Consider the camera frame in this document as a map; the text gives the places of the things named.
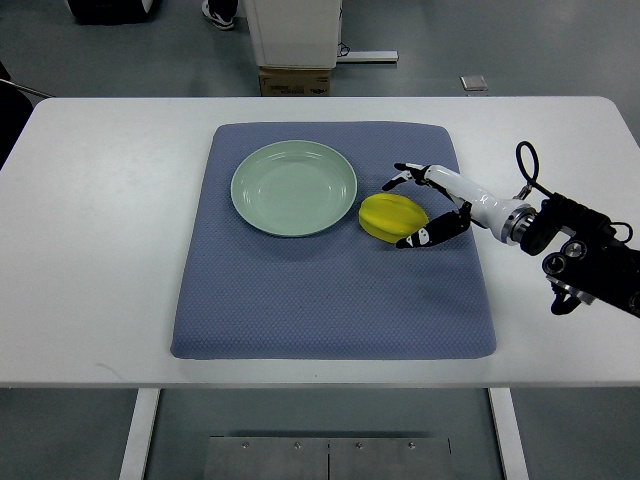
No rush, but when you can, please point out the white metal floor bar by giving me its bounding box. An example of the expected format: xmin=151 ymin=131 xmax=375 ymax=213
xmin=336 ymin=50 xmax=399 ymax=64

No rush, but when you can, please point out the blue textured mat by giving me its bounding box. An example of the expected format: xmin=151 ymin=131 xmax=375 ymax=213
xmin=171 ymin=122 xmax=496 ymax=360

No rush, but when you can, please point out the black white sneaker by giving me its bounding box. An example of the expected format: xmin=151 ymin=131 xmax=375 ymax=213
xmin=201 ymin=0 xmax=239 ymax=31

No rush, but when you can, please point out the dark chair at left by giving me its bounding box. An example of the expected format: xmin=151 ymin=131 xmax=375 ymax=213
xmin=1 ymin=64 xmax=53 ymax=166

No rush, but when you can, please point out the yellow starfruit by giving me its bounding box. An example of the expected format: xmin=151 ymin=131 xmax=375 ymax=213
xmin=358 ymin=193 xmax=429 ymax=244

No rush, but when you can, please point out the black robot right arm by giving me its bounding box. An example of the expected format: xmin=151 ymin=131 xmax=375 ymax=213
xmin=505 ymin=141 xmax=639 ymax=316

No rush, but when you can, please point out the brown cardboard box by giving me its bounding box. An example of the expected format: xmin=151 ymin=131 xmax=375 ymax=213
xmin=258 ymin=67 xmax=331 ymax=97

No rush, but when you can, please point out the light green plate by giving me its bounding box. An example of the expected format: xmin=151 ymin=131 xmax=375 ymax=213
xmin=230 ymin=140 xmax=358 ymax=237

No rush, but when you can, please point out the white left table leg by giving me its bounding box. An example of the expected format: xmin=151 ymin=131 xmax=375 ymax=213
xmin=118 ymin=388 xmax=160 ymax=480

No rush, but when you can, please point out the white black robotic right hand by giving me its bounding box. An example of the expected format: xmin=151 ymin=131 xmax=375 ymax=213
xmin=382 ymin=163 xmax=534 ymax=249

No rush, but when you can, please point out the grey floor plate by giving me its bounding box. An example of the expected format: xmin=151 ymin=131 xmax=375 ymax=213
xmin=460 ymin=75 xmax=489 ymax=92

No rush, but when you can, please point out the black white wheeled base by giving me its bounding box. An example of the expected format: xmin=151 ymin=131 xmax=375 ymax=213
xmin=65 ymin=0 xmax=155 ymax=25

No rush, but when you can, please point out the white right table leg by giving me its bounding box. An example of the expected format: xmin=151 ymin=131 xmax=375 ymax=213
xmin=488 ymin=388 xmax=529 ymax=480

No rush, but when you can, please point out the white table leg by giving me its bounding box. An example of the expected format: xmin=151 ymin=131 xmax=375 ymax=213
xmin=118 ymin=388 xmax=160 ymax=480
xmin=488 ymin=388 xmax=529 ymax=480

